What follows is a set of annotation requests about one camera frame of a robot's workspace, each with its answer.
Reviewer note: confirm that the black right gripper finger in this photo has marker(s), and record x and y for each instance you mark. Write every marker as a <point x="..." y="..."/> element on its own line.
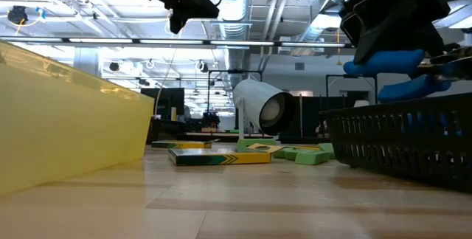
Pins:
<point x="398" y="40"/>

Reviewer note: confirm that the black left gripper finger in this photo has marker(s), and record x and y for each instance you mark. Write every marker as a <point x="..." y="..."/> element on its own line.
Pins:
<point x="206" y="8"/>
<point x="180" y="14"/>

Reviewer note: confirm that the green rectangular eraser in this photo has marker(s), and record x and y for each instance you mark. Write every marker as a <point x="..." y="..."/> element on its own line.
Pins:
<point x="327" y="147"/>
<point x="291" y="154"/>
<point x="241" y="145"/>
<point x="311" y="158"/>
<point x="279" y="154"/>

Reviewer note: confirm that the yellow green crayon box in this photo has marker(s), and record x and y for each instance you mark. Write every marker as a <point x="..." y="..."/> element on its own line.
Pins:
<point x="221" y="158"/>
<point x="180" y="144"/>

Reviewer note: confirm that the black background panel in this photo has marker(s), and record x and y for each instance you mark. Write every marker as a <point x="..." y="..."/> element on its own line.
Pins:
<point x="162" y="102"/>

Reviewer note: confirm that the black slotted plastic basket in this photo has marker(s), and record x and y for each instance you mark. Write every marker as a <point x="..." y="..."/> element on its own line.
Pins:
<point x="387" y="150"/>

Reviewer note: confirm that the black ceiling-mounted device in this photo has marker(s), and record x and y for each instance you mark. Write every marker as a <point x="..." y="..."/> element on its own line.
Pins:
<point x="16" y="14"/>

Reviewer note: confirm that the translucent yellow plastic bin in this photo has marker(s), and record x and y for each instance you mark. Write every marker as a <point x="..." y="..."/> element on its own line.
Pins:
<point x="73" y="128"/>

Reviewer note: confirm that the silver ventilation duct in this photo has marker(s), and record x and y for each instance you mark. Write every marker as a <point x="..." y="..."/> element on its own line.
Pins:
<point x="234" y="10"/>

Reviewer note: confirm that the overhead frame light bar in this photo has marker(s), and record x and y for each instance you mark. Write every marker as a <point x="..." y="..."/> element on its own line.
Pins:
<point x="166" y="41"/>

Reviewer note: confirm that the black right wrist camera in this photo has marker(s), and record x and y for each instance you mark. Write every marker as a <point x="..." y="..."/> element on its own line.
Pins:
<point x="352" y="21"/>

